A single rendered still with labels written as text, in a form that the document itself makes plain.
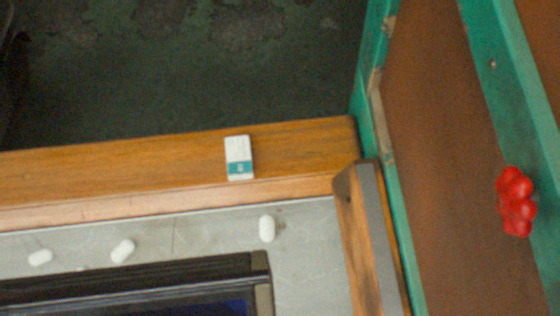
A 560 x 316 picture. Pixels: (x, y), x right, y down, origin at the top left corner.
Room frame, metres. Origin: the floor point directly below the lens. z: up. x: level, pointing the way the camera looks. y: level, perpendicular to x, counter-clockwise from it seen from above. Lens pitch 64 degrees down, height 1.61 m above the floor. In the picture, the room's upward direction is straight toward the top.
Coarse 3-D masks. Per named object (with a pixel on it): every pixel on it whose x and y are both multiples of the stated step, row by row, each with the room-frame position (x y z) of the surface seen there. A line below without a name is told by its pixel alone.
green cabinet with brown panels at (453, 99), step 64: (384, 0) 0.47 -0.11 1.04; (448, 0) 0.36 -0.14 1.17; (512, 0) 0.28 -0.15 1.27; (384, 64) 0.46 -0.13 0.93; (448, 64) 0.32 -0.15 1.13; (512, 64) 0.23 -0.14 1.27; (384, 128) 0.40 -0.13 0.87; (448, 128) 0.28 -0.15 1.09; (512, 128) 0.20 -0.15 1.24; (448, 192) 0.24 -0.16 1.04; (448, 256) 0.19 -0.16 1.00; (512, 256) 0.14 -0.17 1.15
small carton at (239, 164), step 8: (240, 136) 0.44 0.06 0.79; (248, 136) 0.44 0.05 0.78; (232, 144) 0.42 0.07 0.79; (240, 144) 0.42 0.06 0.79; (248, 144) 0.42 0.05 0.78; (232, 152) 0.41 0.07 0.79; (240, 152) 0.41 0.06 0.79; (248, 152) 0.41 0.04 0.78; (232, 160) 0.40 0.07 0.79; (240, 160) 0.40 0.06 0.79; (248, 160) 0.40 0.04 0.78; (232, 168) 0.39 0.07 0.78; (240, 168) 0.39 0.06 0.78; (248, 168) 0.39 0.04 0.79; (232, 176) 0.38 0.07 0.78; (240, 176) 0.38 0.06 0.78; (248, 176) 0.38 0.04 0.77
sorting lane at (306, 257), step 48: (0, 240) 0.30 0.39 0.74; (48, 240) 0.30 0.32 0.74; (96, 240) 0.30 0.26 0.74; (144, 240) 0.30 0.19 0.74; (192, 240) 0.30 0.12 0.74; (240, 240) 0.30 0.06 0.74; (288, 240) 0.30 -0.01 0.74; (336, 240) 0.30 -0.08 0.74; (288, 288) 0.23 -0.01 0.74; (336, 288) 0.23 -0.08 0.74
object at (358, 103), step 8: (360, 80) 0.50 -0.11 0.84; (360, 88) 0.49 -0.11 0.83; (352, 96) 0.52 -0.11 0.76; (360, 96) 0.48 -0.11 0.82; (352, 104) 0.51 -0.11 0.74; (360, 104) 0.48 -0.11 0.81; (352, 112) 0.51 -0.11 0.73; (360, 112) 0.47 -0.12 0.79; (368, 112) 0.45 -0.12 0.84; (360, 120) 0.47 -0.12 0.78; (368, 120) 0.43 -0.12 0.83; (360, 128) 0.46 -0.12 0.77; (368, 128) 0.43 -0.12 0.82; (360, 136) 0.45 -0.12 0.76; (368, 136) 0.42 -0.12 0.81; (368, 144) 0.41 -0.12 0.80; (368, 152) 0.41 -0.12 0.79; (376, 152) 0.39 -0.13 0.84
